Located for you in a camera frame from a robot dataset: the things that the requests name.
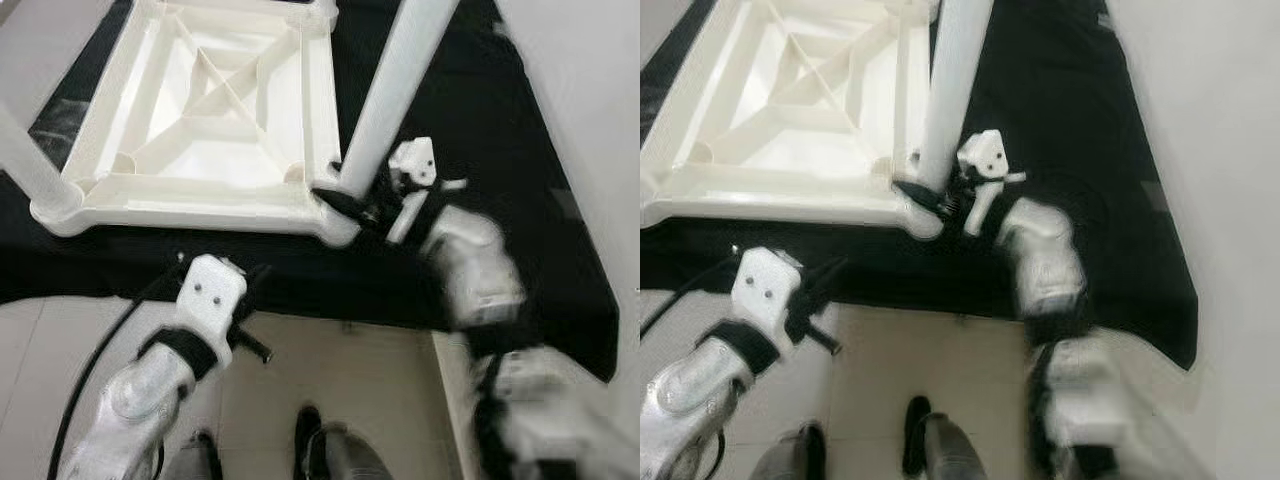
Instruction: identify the grey robot left leg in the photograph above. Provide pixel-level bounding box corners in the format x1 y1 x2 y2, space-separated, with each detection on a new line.
748 425 826 480
160 430 223 480

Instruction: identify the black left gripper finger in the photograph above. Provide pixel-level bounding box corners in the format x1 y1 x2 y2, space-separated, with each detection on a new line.
796 258 849 301
236 263 273 303

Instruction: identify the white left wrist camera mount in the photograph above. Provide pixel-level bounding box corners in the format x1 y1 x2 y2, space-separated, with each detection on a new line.
178 255 249 366
730 248 806 361

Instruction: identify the grey robot leg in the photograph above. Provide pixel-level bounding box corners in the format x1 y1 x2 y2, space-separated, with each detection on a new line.
748 425 826 480
900 397 991 480
295 405 396 480
160 430 223 480

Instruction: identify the black tablecloth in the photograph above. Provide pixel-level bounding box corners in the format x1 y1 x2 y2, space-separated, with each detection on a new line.
640 0 1199 371
0 0 619 383

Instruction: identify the grey robot right leg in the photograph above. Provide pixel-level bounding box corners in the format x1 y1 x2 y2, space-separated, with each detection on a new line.
900 397 991 480
295 405 396 480

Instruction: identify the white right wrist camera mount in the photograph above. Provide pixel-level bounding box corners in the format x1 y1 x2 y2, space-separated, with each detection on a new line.
385 138 469 246
957 130 1029 239

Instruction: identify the white plastic table top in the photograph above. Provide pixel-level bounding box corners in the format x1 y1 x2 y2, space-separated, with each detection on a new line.
30 0 361 248
640 0 946 241

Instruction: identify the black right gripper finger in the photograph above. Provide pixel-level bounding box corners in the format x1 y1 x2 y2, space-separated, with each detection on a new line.
893 178 951 214
313 185 377 224

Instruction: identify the clear tape cross patch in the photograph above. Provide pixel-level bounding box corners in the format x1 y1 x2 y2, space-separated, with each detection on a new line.
30 98 86 141

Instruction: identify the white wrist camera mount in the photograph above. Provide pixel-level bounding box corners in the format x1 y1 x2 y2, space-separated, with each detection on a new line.
178 255 249 366
730 248 806 361
385 138 469 246
957 130 1029 239

